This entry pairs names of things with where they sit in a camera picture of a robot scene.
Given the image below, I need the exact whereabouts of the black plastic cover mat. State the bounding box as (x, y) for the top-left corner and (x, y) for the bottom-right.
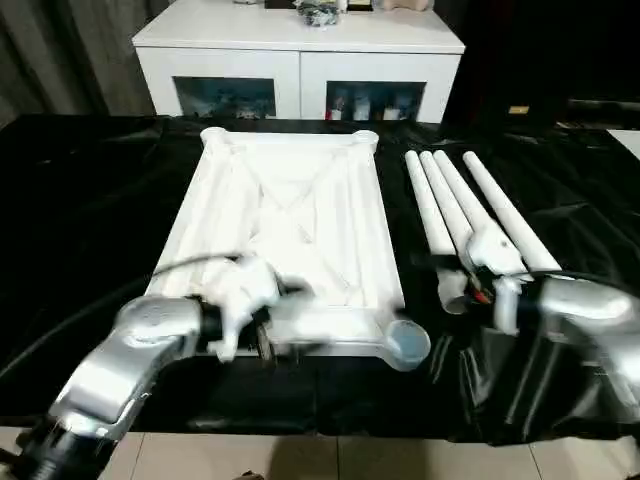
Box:
(0, 113), (640, 444)

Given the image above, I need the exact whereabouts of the grey curtain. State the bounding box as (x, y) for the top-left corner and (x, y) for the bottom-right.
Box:
(0, 0), (156, 129)

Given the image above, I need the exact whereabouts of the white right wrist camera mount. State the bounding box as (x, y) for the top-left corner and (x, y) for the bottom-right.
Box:
(464, 232), (532, 335)

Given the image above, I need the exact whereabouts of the white flat board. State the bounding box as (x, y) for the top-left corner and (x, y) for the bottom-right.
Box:
(604, 128), (640, 162)

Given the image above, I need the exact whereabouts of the white plastic table leg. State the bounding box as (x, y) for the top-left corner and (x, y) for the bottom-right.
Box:
(432, 148), (501, 236)
(418, 149), (476, 246)
(462, 151), (564, 275)
(403, 150), (481, 315)

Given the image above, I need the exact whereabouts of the white plastic table top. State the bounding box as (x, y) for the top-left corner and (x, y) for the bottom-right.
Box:
(144, 127), (431, 374)

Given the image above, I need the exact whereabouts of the white sideboard with glass doors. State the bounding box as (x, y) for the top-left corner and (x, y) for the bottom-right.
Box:
(132, 0), (466, 124)

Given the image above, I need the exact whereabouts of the dark bundle of cables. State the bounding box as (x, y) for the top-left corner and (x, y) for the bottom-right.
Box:
(293, 0), (345, 27)

